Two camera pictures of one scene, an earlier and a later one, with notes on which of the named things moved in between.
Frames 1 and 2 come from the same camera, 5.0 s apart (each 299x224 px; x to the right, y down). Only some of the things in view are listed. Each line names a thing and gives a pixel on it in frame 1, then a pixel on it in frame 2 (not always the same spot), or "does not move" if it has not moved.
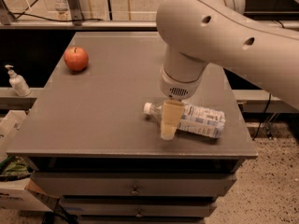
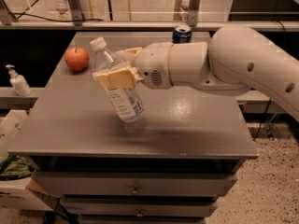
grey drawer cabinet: [92, 144] does not move
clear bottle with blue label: [193, 119] → [125, 101]
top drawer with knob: [131, 184] does not move
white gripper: [177, 89] → [153, 64]
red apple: [76, 58] does not move
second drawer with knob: [140, 205] does not move
